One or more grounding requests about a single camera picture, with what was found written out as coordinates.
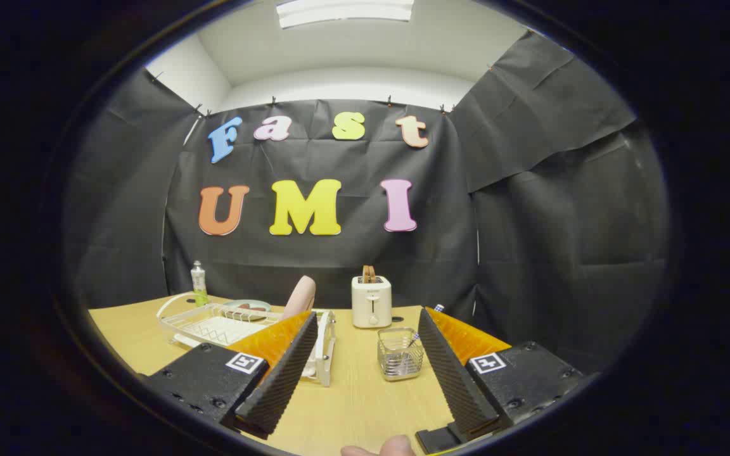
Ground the white drain mat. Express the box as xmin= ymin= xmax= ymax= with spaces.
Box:
xmin=178 ymin=315 xmax=266 ymax=346

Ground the pink plate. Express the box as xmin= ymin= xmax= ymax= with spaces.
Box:
xmin=281 ymin=275 xmax=316 ymax=320

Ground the ceiling light panel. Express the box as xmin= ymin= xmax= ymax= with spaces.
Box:
xmin=276 ymin=0 xmax=414 ymax=29

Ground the clear green dish soap bottle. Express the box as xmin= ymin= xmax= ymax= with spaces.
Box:
xmin=190 ymin=260 xmax=209 ymax=308

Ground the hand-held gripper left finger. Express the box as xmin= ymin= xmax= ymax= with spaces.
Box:
xmin=142 ymin=310 xmax=319 ymax=440

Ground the white wire dish rack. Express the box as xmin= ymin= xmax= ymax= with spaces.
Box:
xmin=156 ymin=293 xmax=337 ymax=388

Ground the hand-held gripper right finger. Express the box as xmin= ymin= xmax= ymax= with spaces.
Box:
xmin=416 ymin=307 xmax=586 ymax=455

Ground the cream toaster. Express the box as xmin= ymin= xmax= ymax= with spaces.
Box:
xmin=351 ymin=275 xmax=393 ymax=329

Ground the blue checkered handle spoon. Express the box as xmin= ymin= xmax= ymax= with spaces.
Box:
xmin=408 ymin=304 xmax=445 ymax=348

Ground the small teal plate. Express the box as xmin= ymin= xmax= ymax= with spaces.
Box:
xmin=222 ymin=300 xmax=272 ymax=320

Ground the metal wire basket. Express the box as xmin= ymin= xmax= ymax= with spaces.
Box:
xmin=376 ymin=327 xmax=425 ymax=382

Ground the black backdrop cloth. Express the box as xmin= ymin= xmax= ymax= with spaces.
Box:
xmin=61 ymin=28 xmax=670 ymax=374

